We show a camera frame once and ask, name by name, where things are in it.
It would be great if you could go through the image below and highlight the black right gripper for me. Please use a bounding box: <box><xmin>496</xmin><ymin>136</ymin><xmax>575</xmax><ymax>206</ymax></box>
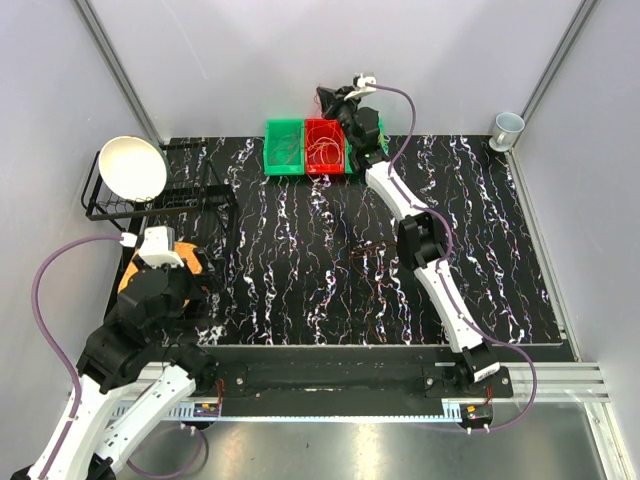
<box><xmin>315</xmin><ymin>88</ymin><xmax>360</xmax><ymax>152</ymax></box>

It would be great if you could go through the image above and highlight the white cable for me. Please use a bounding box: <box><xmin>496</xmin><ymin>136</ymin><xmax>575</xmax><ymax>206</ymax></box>
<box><xmin>309</xmin><ymin>134</ymin><xmax>346</xmax><ymax>166</ymax></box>

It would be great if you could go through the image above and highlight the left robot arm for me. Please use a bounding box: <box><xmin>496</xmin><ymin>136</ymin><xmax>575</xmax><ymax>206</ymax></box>
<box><xmin>12</xmin><ymin>251</ymin><xmax>220</xmax><ymax>479</ymax></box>

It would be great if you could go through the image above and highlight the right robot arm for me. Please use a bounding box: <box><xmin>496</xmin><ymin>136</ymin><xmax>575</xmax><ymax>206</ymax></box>
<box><xmin>316</xmin><ymin>78</ymin><xmax>500</xmax><ymax>397</ymax></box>

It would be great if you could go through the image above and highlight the red plastic bin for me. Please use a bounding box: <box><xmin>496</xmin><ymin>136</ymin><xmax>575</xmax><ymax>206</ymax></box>
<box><xmin>304</xmin><ymin>118</ymin><xmax>345</xmax><ymax>175</ymax></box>

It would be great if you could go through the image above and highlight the left green plastic bin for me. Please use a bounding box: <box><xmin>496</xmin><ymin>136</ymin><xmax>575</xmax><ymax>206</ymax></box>
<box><xmin>263</xmin><ymin>119</ymin><xmax>305</xmax><ymax>176</ymax></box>

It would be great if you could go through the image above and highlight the green plastic bin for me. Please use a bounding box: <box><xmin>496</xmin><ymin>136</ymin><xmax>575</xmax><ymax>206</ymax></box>
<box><xmin>263</xmin><ymin>119</ymin><xmax>305</xmax><ymax>176</ymax></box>
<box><xmin>344</xmin><ymin>118</ymin><xmax>389</xmax><ymax>174</ymax></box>

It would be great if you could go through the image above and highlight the right green plastic bin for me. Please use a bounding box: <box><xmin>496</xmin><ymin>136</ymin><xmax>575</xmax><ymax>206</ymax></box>
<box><xmin>344</xmin><ymin>118</ymin><xmax>389</xmax><ymax>174</ymax></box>

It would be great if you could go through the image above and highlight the white bowl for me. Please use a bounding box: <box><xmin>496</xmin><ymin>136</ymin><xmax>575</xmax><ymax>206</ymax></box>
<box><xmin>98</xmin><ymin>136</ymin><xmax>168</xmax><ymax>202</ymax></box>

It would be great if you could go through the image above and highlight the white mug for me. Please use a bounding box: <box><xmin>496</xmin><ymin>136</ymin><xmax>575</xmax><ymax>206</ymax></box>
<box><xmin>489</xmin><ymin>112</ymin><xmax>525</xmax><ymax>152</ymax></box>

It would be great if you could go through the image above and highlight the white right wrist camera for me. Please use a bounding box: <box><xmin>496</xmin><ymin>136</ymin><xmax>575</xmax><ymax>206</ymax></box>
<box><xmin>345</xmin><ymin>73</ymin><xmax>377</xmax><ymax>100</ymax></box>

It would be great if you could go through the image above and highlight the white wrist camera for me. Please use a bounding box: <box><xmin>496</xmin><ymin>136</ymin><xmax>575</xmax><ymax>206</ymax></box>
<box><xmin>345</xmin><ymin>73</ymin><xmax>377</xmax><ymax>100</ymax></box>
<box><xmin>119</xmin><ymin>226</ymin><xmax>185</xmax><ymax>269</ymax></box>

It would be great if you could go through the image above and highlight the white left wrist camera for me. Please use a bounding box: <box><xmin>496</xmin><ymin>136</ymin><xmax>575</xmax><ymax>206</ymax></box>
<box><xmin>119</xmin><ymin>226</ymin><xmax>185</xmax><ymax>269</ymax></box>

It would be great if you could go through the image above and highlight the black wire dish rack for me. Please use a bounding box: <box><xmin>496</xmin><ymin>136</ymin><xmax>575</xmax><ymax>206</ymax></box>
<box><xmin>80</xmin><ymin>139</ymin><xmax>239</xmax><ymax>331</ymax></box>

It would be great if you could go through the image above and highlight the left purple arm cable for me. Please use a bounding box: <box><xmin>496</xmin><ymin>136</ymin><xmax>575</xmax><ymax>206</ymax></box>
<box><xmin>30</xmin><ymin>233</ymin><xmax>209</xmax><ymax>476</ymax></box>

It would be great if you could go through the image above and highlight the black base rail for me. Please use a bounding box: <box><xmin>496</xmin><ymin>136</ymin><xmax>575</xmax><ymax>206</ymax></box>
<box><xmin>206</xmin><ymin>345</ymin><xmax>514</xmax><ymax>421</ymax></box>

